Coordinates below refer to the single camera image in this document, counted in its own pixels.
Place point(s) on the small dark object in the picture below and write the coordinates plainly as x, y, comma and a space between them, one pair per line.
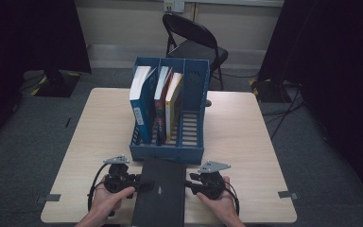
208, 102

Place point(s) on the yellow book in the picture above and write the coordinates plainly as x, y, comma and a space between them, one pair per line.
171, 107

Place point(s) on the red illustrated book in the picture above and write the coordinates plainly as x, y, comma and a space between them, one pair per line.
160, 110

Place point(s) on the black stand base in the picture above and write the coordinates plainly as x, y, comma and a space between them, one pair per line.
269, 91
55, 83

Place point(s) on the black folding chair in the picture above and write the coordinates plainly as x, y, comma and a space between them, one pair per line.
195, 44

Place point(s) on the blue plastic file rack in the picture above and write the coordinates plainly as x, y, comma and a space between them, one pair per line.
195, 94

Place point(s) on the black curtain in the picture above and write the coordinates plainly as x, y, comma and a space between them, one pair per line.
28, 47
337, 78

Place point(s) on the person's right hand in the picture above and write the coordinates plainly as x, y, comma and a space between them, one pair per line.
220, 205

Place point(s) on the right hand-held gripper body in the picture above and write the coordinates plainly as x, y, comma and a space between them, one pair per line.
211, 184

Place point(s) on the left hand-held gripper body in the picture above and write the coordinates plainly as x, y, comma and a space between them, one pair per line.
116, 179

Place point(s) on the grey tape strip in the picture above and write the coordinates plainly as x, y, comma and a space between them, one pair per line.
288, 195
48, 198

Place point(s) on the black book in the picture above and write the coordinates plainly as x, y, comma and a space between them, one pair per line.
160, 195

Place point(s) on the white wall socket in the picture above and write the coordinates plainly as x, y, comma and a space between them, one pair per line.
174, 5

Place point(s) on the blue book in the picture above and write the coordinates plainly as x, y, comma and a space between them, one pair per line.
143, 107

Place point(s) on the person's left hand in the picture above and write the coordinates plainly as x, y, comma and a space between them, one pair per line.
105, 201

